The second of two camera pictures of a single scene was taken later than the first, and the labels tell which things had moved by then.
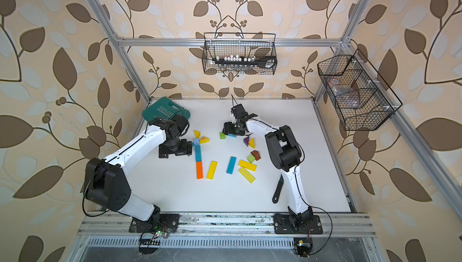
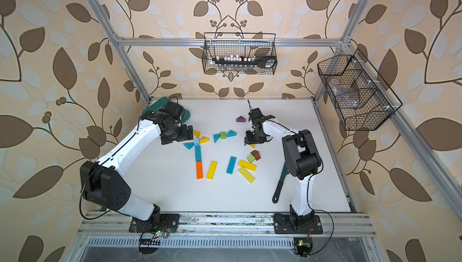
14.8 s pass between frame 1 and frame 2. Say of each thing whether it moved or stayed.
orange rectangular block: stayed
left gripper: moved
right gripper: moved
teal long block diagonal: stayed
